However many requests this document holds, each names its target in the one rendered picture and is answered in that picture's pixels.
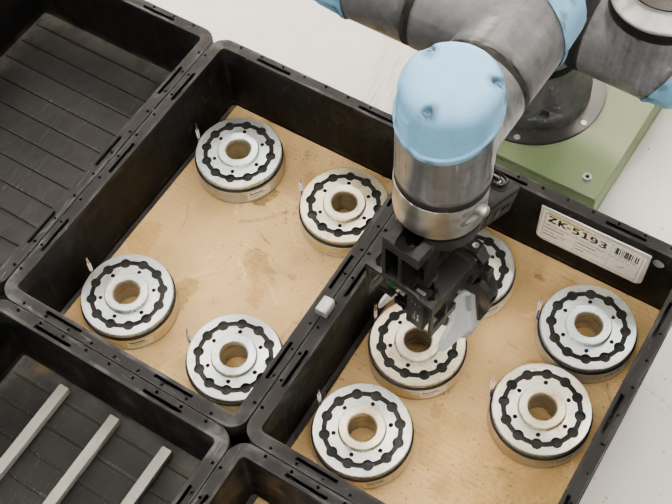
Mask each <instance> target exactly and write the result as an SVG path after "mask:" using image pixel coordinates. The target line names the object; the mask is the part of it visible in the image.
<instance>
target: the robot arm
mask: <svg viewBox="0 0 672 504"><path fill-rule="evenodd" d="M314 1H315V2H317V3H318V4H319V5H321V6H323V7H325V8H327V9H328V10H330V11H332V12H334V13H336V14H338V15H339V16H340V17H341V18H343V19H345V20H347V19H350V20H352V21H354V22H357V23H359V24H361V25H363V26H365V27H368V28H370V29H372V30H374V31H376V32H379V33H381V34H383V35H385V36H387V37H389V38H392V39H394V40H396V41H398V42H400V43H403V44H404V45H407V46H409V47H411V48H412V49H414V50H417V51H418V52H417V53H415V54H414V55H413V56H412V57H411V58H410V59H409V60H408V61H407V63H406V64H405V65H404V67H403V69H402V71H401V73H400V76H399V79H398V85H397V92H396V95H395V98H394V102H393V110H392V118H393V127H394V167H393V172H392V203H393V209H394V212H395V220H396V222H395V224H394V225H393V226H392V227H391V228H390V229H389V230H388V231H387V232H386V233H385V234H384V235H383V236H382V246H381V248H380V249H379V250H378V251H377V252H376V253H375V254H374V255H373V256H372V257H371V258H370V259H369V260H368V261H367V262H366V294H368V295H369V294H370V293H371V292H372V291H373V290H374V289H375V288H376V287H377V286H378V285H379V290H380V291H383V292H384V293H385V295H384V296H383V297H382V298H381V300H380V302H379V304H378V307H379V308H382V307H383V306H385V305H386V304H387V303H388V302H389V301H390V300H392V299H393V298H394V297H395V299H394V302H395V303H396V304H398V305H399V306H400V307H401V308H402V309H403V310H406V320H407V321H408V322H411V323H412V324H413V325H415V326H416V327H418V328H419V329H421V330H423V329H424V328H425V327H426V325H427V324H428V333H427V337H428V338H431V337H432V336H433V335H434V333H435V332H436V331H437V330H438V329H439V328H440V327H441V325H442V324H443V323H444V322H445V321H446V319H447V318H448V316H450V318H449V322H448V324H447V326H446V328H445V330H444V332H443V334H442V336H441V338H440V340H439V343H438V350H439V351H440V352H443V351H446V350H447V349H448V348H449V347H451V346H452V345H453V344H454V343H455V342H456V341H457V340H458V339H460V338H465V337H468V336H469V335H471V334H472V333H473V332H474V330H475V329H476V328H477V327H478V326H479V324H480V323H481V321H482V320H483V318H484V317H485V315H486V313H487V312H488V311H489V309H490V308H491V306H492V304H493V303H494V301H495V299H496V298H497V295H498V285H497V282H496V279H495V276H494V268H493V267H492V266H490V265H489V258H490V255H489V254H488V252H487V249H486V247H485V246H484V243H483V242H481V241H480V240H478V239H477V238H475V236H476V235H477V234H478V232H479V231H481V230H482V229H484V228H485V227H486V226H488V225H489V224H491V223H492V222H493V221H495V220H496V219H498V218H499V217H500V216H502V215H503V214H505V213H506V212H507V211H509V209H510V207H511V205H512V203H513V201H514V200H515V198H516V196H517V194H518V192H519V189H520V187H519V186H518V185H516V184H514V183H513V182H511V181H509V179H508V177H506V176H505V175H504V174H502V173H501V172H499V171H497V170H494V166H495V159H496V154H497V151H498V149H499V147H500V145H501V143H502V142H503V140H504V139H505V138H506V136H507V135H508V134H509V132H510V131H511V130H512V128H514V129H517V130H522V131H530V132H540V131H548V130H553V129H556V128H559V127H562V126H564V125H566V124H568V123H570V122H572V121H573V120H574V119H576V118H577V117H578V116H579V115H580V114H581V113H582V112H583V111H584V109H585V108H586V106H587V105H588V102H589V100H590V96H591V91H592V85H593V78H595V79H597V80H599V81H601V82H604V83H606V84H608V85H610V86H613V87H615V88H617V89H619V90H622V91H624V92H626V93H628V94H631V95H633V96H635V97H637V98H639V100H640V101H642V102H649V103H651V104H654V105H657V106H659V107H662V108H664V109H672V0H314ZM379 262H380V267H379V266H378V265H377V264H378V263H379ZM372 270H373V271H374V272H376V273H377V274H378V275H377V276H376V277H375V278H374V279H373V280H372V281H371V271H372ZM396 295H397V296H396Z"/></svg>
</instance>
